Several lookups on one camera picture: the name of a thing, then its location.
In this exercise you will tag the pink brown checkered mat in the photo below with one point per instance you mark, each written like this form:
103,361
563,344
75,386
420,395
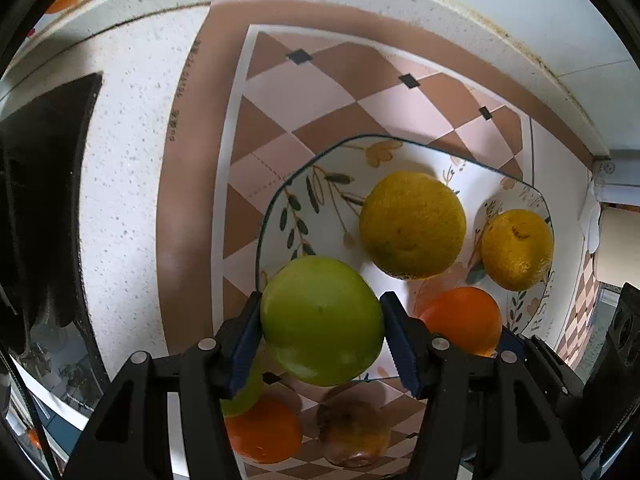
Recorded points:
200,160

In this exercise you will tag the black gas stove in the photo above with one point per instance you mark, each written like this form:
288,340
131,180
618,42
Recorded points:
45,200

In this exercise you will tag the floral ceramic plate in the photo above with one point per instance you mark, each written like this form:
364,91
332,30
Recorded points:
325,200

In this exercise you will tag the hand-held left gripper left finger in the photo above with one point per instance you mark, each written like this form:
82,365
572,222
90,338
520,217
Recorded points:
244,347

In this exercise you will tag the large green apple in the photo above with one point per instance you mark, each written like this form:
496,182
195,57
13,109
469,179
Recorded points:
322,321

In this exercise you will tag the large yellow orange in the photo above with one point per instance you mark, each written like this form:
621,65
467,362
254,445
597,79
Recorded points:
412,225

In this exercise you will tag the small green apple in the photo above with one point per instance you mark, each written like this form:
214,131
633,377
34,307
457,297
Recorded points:
245,399

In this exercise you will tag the small yellow lemon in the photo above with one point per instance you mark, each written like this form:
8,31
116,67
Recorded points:
517,250

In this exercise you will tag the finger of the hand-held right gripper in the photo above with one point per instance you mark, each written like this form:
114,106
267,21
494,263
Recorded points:
550,365

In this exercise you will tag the bright orange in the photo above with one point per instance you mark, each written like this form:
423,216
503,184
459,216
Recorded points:
267,432
465,317

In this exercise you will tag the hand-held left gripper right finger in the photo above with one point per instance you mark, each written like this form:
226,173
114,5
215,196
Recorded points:
402,347

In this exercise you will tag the white cloth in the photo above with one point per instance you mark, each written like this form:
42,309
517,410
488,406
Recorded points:
591,220

